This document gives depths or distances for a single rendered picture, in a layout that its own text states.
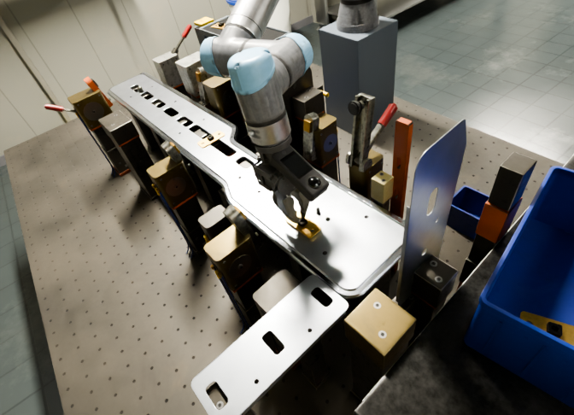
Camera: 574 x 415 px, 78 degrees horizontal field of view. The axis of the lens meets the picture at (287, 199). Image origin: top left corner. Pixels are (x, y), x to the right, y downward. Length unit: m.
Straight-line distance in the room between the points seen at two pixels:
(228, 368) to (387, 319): 0.28
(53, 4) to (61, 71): 0.51
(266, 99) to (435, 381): 0.49
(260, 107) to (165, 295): 0.74
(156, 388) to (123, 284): 0.37
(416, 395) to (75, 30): 3.59
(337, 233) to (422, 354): 0.29
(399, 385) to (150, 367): 0.69
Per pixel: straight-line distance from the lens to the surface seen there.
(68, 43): 3.76
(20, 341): 2.44
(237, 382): 0.66
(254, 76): 0.58
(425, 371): 0.61
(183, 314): 1.11
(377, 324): 0.60
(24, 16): 3.69
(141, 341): 1.13
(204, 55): 0.77
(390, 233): 0.77
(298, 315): 0.68
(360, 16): 1.37
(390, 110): 0.86
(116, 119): 1.38
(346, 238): 0.76
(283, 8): 3.58
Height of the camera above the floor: 1.60
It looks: 45 degrees down
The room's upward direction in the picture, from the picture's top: 13 degrees counter-clockwise
